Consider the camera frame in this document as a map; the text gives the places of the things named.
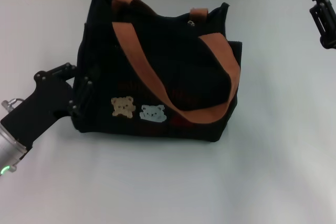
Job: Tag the silver zipper pull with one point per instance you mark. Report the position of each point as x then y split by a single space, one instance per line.
191 23

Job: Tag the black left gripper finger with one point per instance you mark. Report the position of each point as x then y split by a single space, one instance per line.
82 95
67 70

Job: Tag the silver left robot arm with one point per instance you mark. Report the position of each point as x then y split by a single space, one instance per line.
6 145

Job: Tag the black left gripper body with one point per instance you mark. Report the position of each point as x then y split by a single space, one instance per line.
42 100

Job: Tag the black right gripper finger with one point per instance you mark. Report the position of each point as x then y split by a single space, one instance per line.
326 22

